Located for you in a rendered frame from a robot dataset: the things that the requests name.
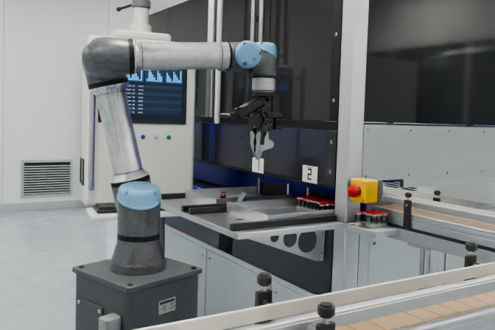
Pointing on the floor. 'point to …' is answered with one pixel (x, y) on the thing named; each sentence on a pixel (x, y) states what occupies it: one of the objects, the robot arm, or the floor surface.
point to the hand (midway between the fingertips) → (255, 155)
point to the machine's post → (350, 118)
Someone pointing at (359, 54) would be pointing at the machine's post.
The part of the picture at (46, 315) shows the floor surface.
